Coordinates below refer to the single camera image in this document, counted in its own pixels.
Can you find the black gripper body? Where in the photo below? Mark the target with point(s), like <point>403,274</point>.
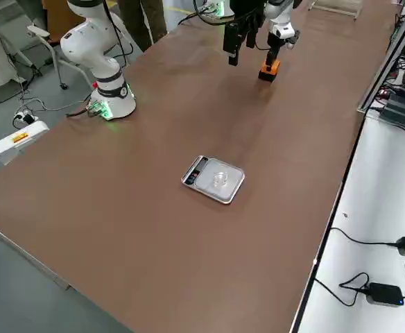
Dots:
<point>247,10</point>
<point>274,43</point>

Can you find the clear measuring cup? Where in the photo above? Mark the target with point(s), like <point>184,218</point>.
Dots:
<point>220,179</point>

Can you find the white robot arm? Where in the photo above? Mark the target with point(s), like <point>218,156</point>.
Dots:
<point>278,14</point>
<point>91,48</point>

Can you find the black button box base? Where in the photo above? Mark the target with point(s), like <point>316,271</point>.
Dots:
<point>266,78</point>

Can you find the white electronic scale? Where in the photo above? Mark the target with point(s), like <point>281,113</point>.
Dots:
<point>202,173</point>

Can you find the white control box yellow label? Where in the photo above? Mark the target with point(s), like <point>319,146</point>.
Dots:
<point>18,142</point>

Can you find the person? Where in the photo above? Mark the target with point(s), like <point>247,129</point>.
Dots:
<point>140,21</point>

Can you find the grey office chair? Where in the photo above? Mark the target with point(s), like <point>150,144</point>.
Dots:
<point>37,32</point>

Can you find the white floor power strip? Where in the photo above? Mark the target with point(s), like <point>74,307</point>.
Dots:
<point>25,118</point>

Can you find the black adapter blue light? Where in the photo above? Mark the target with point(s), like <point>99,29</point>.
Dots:
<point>384,294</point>

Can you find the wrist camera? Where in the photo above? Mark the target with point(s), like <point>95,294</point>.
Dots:
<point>291,40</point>

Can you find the aluminium frame post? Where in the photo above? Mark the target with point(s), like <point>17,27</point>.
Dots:
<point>384,66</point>

